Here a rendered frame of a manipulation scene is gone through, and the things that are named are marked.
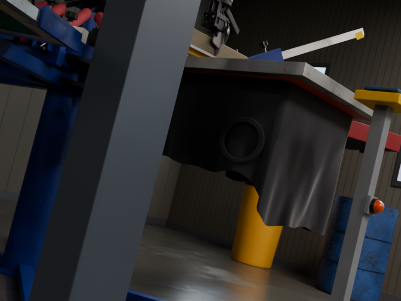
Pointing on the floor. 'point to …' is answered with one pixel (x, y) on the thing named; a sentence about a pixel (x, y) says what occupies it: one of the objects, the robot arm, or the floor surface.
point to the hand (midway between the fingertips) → (213, 53)
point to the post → (364, 187)
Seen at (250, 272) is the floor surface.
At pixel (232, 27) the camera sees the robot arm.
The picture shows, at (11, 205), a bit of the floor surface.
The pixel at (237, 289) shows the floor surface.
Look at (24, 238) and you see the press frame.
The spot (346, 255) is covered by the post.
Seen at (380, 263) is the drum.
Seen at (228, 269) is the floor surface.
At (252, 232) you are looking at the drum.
